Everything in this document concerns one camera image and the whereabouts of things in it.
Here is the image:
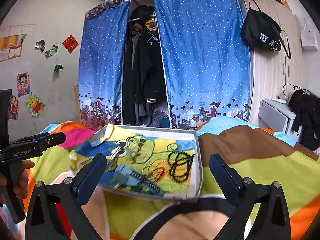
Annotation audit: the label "beige wooden wardrobe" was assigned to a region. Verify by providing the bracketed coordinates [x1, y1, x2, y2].
[241, 0, 308, 126]

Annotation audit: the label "green hanging wall ornament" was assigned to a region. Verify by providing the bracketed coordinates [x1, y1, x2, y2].
[54, 44, 63, 73]

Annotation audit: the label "red diamond paper decoration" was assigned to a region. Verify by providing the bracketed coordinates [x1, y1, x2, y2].
[62, 35, 79, 54]

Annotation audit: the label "winnie the pooh poster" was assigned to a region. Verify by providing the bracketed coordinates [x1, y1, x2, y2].
[24, 93, 45, 118]

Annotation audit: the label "black clothes pile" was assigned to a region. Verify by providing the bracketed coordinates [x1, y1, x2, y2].
[289, 89, 319, 151]

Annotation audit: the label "wall certificates row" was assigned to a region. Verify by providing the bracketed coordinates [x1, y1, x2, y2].
[0, 24, 35, 62]

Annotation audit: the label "blue dotted wardrobe curtain right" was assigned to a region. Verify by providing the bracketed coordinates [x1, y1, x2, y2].
[154, 0, 251, 129]

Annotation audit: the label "dark hanging clothes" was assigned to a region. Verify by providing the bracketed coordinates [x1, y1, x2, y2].
[122, 5, 170, 128]

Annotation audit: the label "grey shallow tray box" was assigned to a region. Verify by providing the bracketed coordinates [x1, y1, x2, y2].
[69, 123, 203, 202]

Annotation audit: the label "red cord bracelet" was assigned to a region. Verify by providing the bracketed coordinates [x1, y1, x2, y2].
[146, 166, 166, 184]

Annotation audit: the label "silver wall sticker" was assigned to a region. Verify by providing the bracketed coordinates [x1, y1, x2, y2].
[34, 40, 46, 52]

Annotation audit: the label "person's left hand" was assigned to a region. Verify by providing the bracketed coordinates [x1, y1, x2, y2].
[0, 160, 35, 206]

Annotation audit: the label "blue dotted wardrobe curtain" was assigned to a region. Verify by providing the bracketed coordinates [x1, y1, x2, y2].
[78, 1, 130, 129]
[154, 0, 251, 129]

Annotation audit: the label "striped bangle bundle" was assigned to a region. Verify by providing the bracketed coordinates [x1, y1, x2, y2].
[110, 140, 129, 160]

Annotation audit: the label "grey claw hair clip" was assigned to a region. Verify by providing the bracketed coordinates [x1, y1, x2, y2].
[76, 157, 94, 170]

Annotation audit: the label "black tote bag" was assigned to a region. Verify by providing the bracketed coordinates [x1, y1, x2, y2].
[240, 0, 291, 59]

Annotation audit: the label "green wall sticker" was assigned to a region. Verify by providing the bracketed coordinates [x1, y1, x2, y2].
[44, 45, 59, 59]

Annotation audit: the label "colourful cartoon bed sheet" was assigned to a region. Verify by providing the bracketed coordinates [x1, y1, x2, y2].
[27, 117, 319, 239]

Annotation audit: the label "black bead necklace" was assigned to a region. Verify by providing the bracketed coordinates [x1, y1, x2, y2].
[167, 151, 196, 183]

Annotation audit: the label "anime character poster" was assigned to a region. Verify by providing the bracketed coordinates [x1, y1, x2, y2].
[17, 72, 30, 97]

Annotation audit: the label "cartoon couple poster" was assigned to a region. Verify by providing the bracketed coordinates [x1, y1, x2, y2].
[9, 95, 19, 120]

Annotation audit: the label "blue dotted wardrobe curtain left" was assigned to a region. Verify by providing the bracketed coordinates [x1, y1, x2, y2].
[78, 1, 130, 129]

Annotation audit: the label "white small cabinet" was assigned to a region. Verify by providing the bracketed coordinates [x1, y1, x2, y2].
[258, 99, 302, 142]

